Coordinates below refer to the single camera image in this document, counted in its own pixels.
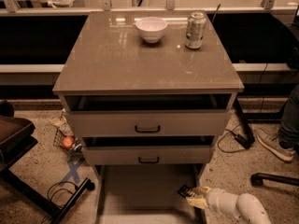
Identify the black power adapter cable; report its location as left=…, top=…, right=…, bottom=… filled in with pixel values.
left=216, top=123, right=254, bottom=154

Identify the black wire basket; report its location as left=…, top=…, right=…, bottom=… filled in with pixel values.
left=53, top=130, right=82, bottom=157

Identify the open bottom grey drawer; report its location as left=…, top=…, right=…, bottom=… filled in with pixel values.
left=96, top=164, right=206, bottom=224

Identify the red apple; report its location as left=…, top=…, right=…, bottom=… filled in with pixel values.
left=62, top=136, right=75, bottom=149

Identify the black floor cable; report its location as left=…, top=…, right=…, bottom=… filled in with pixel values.
left=40, top=180, right=80, bottom=224

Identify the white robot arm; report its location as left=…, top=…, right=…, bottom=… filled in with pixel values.
left=185, top=187, right=271, bottom=224

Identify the grey sneaker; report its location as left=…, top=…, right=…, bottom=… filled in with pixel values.
left=255, top=128, right=295, bottom=162

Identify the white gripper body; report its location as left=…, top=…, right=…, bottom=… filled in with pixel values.
left=206, top=188, right=228, bottom=213

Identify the top grey drawer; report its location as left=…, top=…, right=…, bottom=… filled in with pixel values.
left=64, top=93, right=233, bottom=137

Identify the grey drawer cabinet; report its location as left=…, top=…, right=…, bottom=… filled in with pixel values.
left=51, top=10, right=245, bottom=224

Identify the silver soda can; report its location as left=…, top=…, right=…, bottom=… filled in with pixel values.
left=185, top=11, right=206, bottom=49

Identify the dark jeans leg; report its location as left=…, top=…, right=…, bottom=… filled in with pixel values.
left=278, top=85, right=299, bottom=151

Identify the black office chair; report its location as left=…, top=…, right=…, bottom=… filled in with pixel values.
left=0, top=100, right=97, bottom=224

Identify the middle grey drawer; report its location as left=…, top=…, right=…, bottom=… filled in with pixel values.
left=82, top=136, right=214, bottom=165

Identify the white ceramic bowl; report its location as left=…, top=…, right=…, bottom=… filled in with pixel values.
left=135, top=17, right=167, bottom=43

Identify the black chair base leg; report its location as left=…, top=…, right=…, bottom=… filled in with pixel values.
left=250, top=173, right=299, bottom=187

